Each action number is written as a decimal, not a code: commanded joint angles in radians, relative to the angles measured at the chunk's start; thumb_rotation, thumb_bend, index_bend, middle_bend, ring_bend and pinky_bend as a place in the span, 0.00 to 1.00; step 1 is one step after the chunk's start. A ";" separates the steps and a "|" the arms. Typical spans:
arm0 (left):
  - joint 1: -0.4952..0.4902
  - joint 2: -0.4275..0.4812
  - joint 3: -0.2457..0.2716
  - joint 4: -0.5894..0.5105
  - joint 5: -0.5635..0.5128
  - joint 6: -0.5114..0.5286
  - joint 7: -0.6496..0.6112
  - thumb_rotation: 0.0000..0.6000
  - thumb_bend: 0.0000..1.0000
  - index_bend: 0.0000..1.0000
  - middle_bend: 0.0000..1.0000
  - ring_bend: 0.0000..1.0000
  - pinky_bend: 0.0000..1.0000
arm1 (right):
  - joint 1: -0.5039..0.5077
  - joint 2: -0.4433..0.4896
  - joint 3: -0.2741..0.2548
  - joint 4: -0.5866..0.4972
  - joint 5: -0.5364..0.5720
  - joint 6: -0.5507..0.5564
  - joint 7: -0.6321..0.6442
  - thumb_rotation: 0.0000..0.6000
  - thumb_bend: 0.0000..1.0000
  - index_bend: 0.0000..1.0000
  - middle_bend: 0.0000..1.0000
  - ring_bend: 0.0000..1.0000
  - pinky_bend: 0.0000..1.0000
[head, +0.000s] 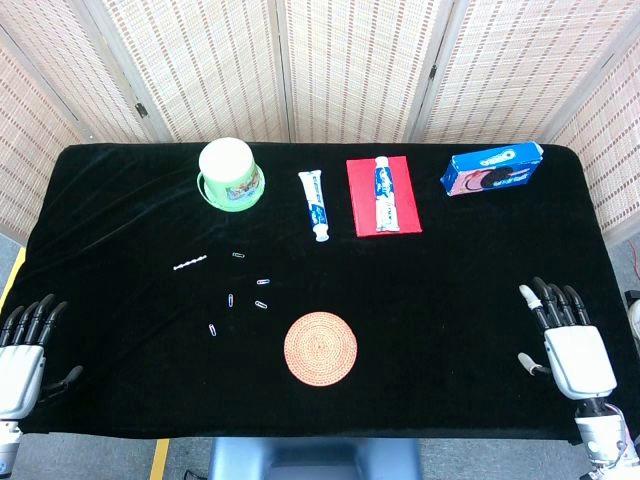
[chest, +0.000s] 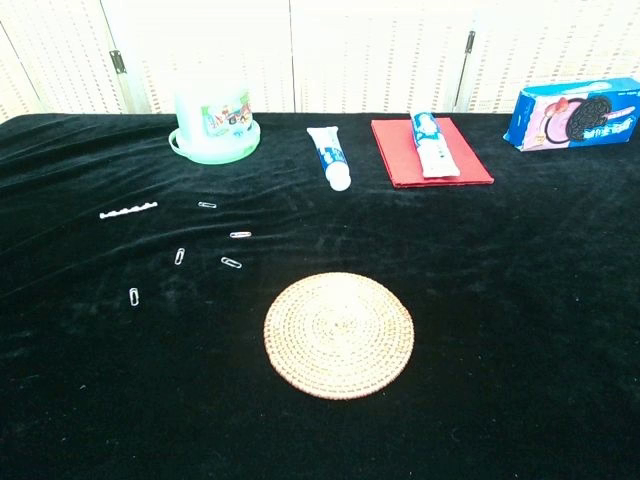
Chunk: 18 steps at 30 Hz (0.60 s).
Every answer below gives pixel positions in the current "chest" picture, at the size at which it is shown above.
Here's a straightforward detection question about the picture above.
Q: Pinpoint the blue white toothpaste tube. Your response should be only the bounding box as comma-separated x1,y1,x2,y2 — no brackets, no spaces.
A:
306,126,353,192
409,111,461,179

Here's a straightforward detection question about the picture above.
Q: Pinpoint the round woven rattan coaster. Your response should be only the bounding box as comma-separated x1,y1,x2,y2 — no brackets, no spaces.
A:
263,272,416,400

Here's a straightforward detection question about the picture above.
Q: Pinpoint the red notebook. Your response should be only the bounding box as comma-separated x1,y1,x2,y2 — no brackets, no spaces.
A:
370,117,495,190

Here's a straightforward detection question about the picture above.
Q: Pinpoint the green plastic bucket white lid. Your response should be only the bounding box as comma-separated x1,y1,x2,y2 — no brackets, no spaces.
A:
168,69,262,165

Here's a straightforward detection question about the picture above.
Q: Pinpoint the black velvet tablecloth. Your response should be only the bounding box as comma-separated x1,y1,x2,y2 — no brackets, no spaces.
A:
0,112,640,480

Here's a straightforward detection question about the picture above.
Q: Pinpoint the woven bamboo folding screen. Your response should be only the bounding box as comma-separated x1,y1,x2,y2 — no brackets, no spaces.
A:
0,0,640,124

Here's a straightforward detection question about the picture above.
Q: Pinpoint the blue Oreo cookie box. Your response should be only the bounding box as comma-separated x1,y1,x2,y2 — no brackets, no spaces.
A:
502,76,640,153

